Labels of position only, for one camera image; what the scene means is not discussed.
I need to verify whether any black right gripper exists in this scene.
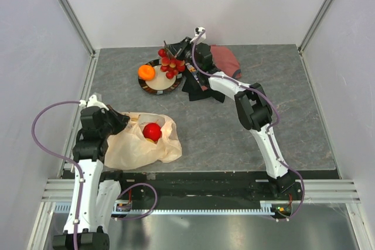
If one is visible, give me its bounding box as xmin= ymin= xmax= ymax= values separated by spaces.
xmin=165 ymin=37 xmax=200 ymax=72

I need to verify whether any red cherry tomatoes cluster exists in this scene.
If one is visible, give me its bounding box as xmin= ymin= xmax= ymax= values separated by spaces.
xmin=158 ymin=41 xmax=186 ymax=80

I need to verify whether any beige banana print plastic bag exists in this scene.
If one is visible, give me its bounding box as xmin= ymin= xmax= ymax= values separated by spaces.
xmin=104 ymin=112 xmax=182 ymax=170

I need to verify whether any orange fruit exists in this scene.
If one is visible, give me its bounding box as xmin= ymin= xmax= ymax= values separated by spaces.
xmin=138 ymin=64 xmax=156 ymax=81

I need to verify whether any red apple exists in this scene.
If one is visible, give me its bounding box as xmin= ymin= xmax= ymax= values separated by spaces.
xmin=143 ymin=123 xmax=162 ymax=142

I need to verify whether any yellow pear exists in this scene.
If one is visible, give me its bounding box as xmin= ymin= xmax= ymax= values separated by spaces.
xmin=146 ymin=138 xmax=158 ymax=144

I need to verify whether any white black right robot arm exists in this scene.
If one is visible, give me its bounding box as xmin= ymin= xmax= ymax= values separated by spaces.
xmin=164 ymin=37 xmax=293 ymax=200

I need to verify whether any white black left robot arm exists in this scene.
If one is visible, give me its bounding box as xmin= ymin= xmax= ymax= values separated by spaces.
xmin=53 ymin=105 xmax=130 ymax=249

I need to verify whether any black fruit plate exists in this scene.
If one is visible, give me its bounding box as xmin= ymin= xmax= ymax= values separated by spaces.
xmin=138 ymin=59 xmax=183 ymax=95

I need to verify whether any black folded garment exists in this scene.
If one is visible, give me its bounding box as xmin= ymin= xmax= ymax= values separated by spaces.
xmin=182 ymin=70 xmax=225 ymax=103

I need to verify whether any red printed folded t-shirt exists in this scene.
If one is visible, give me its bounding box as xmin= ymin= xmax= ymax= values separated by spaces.
xmin=186 ymin=44 xmax=243 ymax=91

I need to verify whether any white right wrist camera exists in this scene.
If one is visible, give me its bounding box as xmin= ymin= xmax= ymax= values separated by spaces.
xmin=190 ymin=27 xmax=206 ymax=43

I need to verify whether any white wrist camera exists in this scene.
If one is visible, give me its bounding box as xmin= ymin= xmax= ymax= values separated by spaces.
xmin=190 ymin=27 xmax=206 ymax=43
xmin=79 ymin=94 xmax=109 ymax=111

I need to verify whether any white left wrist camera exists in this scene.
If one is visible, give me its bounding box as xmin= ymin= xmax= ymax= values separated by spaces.
xmin=79 ymin=94 xmax=109 ymax=111

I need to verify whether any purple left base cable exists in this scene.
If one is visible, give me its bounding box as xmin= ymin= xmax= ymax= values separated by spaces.
xmin=111 ymin=183 xmax=159 ymax=221

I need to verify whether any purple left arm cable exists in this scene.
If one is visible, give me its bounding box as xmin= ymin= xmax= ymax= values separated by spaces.
xmin=31 ymin=100 xmax=87 ymax=250

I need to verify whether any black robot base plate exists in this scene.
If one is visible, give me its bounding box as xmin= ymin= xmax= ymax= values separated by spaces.
xmin=87 ymin=169 xmax=305 ymax=204

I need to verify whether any aluminium cross rail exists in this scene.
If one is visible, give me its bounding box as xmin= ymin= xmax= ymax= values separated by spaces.
xmin=42 ymin=179 xmax=360 ymax=203

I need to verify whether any left aluminium frame post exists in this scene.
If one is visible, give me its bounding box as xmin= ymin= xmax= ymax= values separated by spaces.
xmin=39 ymin=0 xmax=97 ymax=57

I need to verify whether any aluminium frame post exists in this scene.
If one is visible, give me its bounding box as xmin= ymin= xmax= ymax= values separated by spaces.
xmin=298 ymin=0 xmax=352 ymax=52
xmin=39 ymin=0 xmax=97 ymax=57

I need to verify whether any right aluminium frame post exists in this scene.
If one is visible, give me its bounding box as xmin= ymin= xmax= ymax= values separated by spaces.
xmin=298 ymin=0 xmax=352 ymax=52

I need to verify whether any grey slotted cable duct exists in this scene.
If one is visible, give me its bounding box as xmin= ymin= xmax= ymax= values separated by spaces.
xmin=54 ymin=200 xmax=296 ymax=215

